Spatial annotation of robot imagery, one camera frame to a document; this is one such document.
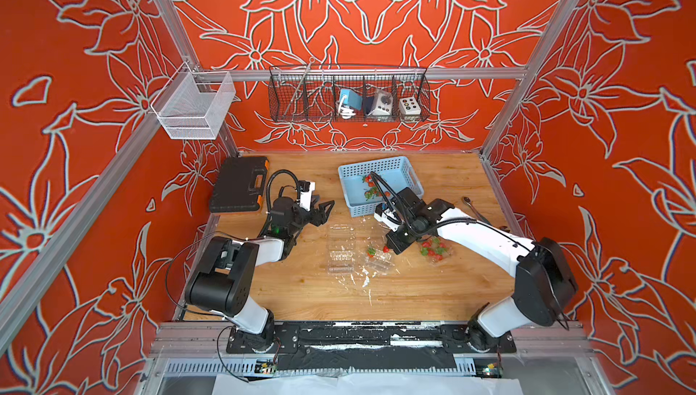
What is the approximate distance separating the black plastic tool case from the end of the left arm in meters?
0.25

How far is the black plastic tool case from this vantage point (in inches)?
38.9

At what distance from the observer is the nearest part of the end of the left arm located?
0.72 metres
